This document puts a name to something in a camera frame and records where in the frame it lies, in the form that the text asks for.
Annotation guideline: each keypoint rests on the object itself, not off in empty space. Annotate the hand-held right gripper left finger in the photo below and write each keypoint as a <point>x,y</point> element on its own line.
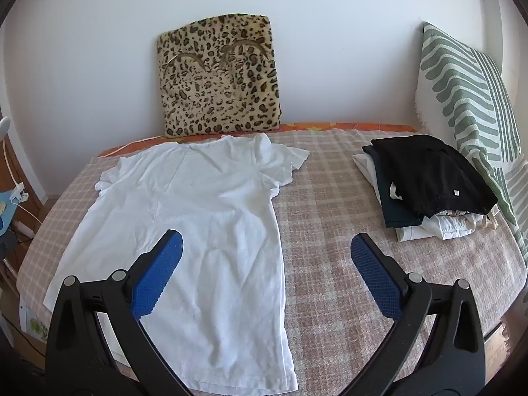
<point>159,272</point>

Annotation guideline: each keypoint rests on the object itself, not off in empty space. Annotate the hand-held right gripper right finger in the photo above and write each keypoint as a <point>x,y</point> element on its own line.
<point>377,274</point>

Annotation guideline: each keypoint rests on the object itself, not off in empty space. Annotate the white t-shirt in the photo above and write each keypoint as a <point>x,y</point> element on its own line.
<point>206,198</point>

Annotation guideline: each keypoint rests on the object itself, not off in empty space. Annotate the stack of folded clothes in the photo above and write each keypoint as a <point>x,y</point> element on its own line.
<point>425,229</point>

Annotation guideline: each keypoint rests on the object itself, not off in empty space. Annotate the dark teal folded garment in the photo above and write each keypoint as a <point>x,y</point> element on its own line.
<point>396,210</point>

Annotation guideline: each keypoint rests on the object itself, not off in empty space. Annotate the pink plaid blanket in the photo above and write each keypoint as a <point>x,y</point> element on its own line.
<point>330,214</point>

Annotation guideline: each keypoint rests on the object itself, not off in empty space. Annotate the black folded garment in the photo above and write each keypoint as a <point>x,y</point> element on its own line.
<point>429,173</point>

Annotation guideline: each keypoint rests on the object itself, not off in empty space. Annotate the cream garment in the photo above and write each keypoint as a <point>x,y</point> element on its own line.
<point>491,219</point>

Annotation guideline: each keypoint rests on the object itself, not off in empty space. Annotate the white box green print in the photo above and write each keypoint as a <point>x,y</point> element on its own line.
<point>33,324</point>

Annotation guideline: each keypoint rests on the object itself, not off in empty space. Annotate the light blue plastic chair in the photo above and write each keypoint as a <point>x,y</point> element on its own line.
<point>6,212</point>

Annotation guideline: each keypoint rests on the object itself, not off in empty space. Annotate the leopard print cushion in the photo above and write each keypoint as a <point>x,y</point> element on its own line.
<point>214,90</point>

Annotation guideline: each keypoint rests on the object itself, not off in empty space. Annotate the green white striped pillow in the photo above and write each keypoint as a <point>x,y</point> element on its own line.
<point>462,90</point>

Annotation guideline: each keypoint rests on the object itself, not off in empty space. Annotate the white clip lamp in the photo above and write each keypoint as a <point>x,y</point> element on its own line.
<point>4,127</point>

